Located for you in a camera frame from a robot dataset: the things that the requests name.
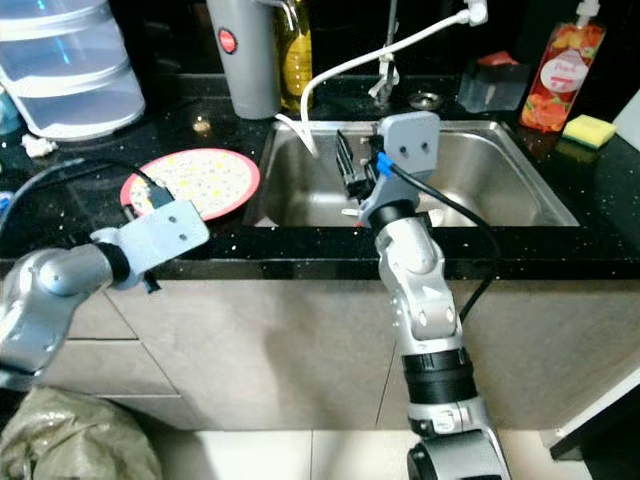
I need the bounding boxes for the yellow sponge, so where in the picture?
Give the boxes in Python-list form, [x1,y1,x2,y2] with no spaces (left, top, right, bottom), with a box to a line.
[562,114,617,151]

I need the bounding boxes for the red-rimmed floral plate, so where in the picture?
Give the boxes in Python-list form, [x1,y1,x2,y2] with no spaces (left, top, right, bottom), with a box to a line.
[120,148,261,221]

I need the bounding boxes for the grey canister with red logo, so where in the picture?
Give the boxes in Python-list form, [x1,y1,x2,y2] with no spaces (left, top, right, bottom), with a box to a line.
[207,0,283,121]

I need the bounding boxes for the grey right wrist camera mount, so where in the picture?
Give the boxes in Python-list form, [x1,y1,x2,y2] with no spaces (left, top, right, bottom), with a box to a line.
[370,111,443,201]

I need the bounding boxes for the clear container with red top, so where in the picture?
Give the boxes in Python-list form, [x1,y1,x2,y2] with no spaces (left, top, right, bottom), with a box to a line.
[457,52,531,114]

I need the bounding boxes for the round steel sink cap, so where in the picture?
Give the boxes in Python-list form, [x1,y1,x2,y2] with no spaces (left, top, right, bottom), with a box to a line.
[408,92,445,110]

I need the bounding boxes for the black side cabinet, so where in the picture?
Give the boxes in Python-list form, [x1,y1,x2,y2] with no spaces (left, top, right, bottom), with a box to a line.
[550,395,640,480]

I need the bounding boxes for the olive green bag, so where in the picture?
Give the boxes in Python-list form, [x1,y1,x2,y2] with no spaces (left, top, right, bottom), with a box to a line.
[0,388,136,480]

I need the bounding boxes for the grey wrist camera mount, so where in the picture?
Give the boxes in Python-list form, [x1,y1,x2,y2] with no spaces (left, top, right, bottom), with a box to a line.
[90,198,211,293]
[370,111,443,201]

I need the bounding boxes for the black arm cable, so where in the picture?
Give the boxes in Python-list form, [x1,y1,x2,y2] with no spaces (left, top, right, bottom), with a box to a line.
[375,150,501,323]
[0,160,169,241]

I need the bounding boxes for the peach dish soap bottle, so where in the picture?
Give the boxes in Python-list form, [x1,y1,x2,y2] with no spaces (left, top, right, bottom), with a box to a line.
[520,0,607,134]

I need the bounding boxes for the stacked clear plastic containers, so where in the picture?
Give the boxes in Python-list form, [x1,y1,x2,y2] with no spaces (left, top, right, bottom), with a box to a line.
[0,0,147,141]

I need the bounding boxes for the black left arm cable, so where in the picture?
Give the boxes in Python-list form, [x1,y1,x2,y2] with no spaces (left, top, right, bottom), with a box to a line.
[0,160,169,241]

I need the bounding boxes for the grey kitchen cabinet front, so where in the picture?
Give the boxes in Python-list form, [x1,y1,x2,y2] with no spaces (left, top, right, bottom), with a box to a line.
[0,275,640,431]

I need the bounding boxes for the crumpled white paper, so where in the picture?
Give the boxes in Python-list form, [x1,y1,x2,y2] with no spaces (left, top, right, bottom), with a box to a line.
[22,133,59,159]

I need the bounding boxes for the yellow cooking oil bottle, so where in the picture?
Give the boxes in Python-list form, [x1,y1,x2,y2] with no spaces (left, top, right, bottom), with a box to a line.
[275,0,314,113]

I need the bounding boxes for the stainless steel sink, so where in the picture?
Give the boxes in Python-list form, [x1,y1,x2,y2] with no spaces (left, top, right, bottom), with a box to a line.
[245,120,581,229]

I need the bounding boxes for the white flexible hose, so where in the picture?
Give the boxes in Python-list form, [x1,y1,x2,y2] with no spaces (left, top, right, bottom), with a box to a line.
[275,5,473,156]

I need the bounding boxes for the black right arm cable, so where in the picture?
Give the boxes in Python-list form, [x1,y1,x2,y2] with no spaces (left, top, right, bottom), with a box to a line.
[375,150,501,323]

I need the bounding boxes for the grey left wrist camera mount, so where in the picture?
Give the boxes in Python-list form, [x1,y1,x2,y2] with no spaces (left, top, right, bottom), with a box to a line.
[90,198,211,293]

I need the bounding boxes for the grey hose connector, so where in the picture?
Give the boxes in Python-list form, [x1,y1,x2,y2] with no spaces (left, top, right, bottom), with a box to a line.
[458,0,489,26]

